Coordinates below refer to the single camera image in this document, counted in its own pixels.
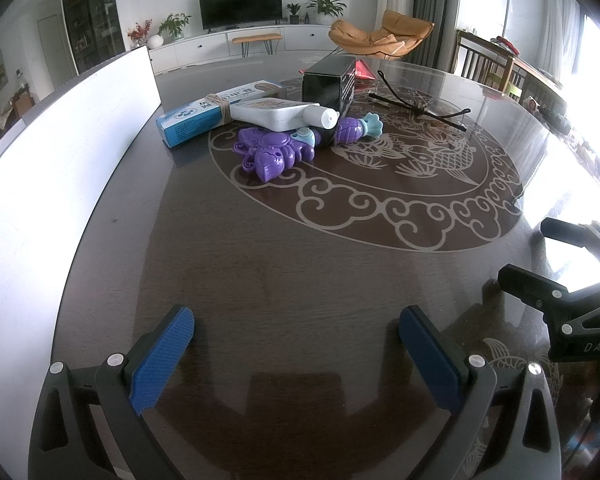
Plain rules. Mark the wooden bench hairpin legs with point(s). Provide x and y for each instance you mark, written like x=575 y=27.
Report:
x=257 y=38

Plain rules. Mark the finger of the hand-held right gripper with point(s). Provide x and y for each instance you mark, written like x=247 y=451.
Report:
x=570 y=232
x=530 y=287

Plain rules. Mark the black flat television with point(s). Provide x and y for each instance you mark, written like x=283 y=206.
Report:
x=240 y=5

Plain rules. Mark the wooden side cabinet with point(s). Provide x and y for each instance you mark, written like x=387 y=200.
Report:
x=22 y=102

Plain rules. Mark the white sheer curtain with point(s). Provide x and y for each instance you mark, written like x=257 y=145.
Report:
x=562 y=25

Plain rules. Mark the broad leaf potted plant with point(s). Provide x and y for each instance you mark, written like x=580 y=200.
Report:
x=326 y=6

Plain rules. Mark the white television cabinet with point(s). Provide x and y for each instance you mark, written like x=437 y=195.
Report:
x=200 y=47

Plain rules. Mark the green leafy potted plant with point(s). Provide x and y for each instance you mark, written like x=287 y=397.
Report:
x=174 y=25

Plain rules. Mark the black eyeglasses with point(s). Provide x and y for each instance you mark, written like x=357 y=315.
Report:
x=420 y=107

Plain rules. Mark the purple plastic toy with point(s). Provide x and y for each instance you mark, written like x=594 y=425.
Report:
x=270 y=152

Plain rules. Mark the grey curtain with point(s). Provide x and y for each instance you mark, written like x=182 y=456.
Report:
x=437 y=10

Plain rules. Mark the blue white toothpaste box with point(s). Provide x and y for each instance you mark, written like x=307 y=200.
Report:
x=195 y=117

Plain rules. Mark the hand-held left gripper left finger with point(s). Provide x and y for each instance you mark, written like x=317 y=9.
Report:
x=160 y=355

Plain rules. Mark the red paper packet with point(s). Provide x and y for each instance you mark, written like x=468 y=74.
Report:
x=364 y=70

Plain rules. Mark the red flower bouquet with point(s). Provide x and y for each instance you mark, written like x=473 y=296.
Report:
x=140 y=32

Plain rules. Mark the purple pineapple toy teal end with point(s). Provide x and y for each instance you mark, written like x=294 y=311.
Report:
x=352 y=129

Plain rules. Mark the black cardboard box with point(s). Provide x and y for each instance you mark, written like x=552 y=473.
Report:
x=325 y=85

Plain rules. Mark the white board partition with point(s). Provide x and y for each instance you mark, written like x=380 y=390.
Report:
x=55 y=170

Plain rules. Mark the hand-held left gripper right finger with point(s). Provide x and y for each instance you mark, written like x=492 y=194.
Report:
x=430 y=360

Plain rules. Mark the white round vase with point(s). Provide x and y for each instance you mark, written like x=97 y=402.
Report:
x=155 y=42

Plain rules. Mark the dark wooden dining chair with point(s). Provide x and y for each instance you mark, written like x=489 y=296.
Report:
x=482 y=57
x=535 y=95

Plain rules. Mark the small dark potted plant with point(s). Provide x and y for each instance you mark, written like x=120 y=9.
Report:
x=293 y=12

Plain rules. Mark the orange lounge chair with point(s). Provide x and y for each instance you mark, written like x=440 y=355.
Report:
x=375 y=37

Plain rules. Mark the white squeeze bottle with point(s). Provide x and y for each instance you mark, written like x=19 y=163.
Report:
x=275 y=114

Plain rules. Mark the dark patterned wooden desktop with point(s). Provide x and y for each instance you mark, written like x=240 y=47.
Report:
x=280 y=270

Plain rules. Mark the dark glass display cabinet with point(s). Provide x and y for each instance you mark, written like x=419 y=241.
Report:
x=87 y=15

